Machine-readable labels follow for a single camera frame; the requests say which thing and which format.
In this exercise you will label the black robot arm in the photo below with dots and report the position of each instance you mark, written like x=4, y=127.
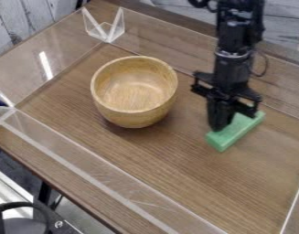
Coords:
x=239, y=26

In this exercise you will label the clear acrylic corner bracket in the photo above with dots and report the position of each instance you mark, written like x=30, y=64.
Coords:
x=102, y=31

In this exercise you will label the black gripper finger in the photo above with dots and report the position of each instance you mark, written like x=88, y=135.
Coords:
x=213, y=114
x=227, y=110

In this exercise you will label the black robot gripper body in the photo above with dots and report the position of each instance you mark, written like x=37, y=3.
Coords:
x=227, y=84

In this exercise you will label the black table leg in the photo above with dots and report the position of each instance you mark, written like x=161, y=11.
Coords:
x=44, y=193

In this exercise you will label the clear acrylic front barrier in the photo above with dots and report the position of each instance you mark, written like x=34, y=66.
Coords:
x=124, y=203

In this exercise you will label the light wooden bowl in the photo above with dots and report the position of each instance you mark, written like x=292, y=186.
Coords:
x=133, y=90

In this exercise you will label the green rectangular block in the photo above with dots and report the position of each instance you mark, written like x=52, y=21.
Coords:
x=220, y=140

